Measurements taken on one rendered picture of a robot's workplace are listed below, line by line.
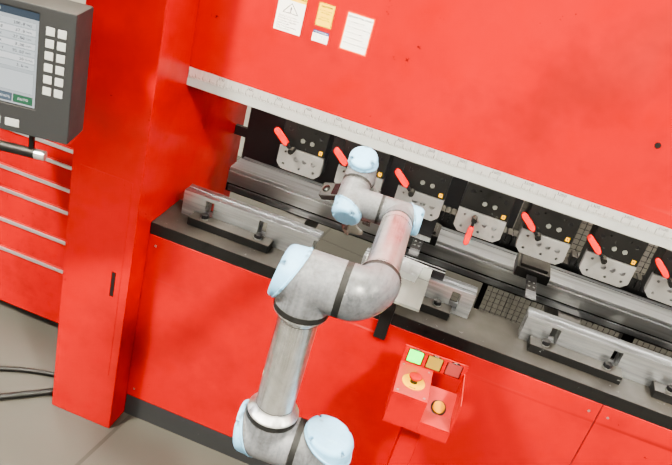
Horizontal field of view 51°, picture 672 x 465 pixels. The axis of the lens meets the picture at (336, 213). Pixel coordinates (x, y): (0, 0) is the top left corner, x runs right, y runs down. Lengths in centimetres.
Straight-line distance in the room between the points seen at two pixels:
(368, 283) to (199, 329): 130
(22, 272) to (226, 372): 107
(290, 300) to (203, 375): 135
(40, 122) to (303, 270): 97
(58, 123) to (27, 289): 137
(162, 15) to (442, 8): 78
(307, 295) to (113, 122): 110
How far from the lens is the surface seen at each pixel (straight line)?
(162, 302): 260
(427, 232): 229
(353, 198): 171
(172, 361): 272
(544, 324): 239
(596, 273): 228
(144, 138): 223
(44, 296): 326
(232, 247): 239
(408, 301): 213
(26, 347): 327
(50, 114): 204
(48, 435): 291
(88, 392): 287
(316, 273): 135
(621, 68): 209
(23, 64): 203
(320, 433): 161
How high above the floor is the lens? 211
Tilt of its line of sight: 26 degrees down
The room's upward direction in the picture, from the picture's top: 16 degrees clockwise
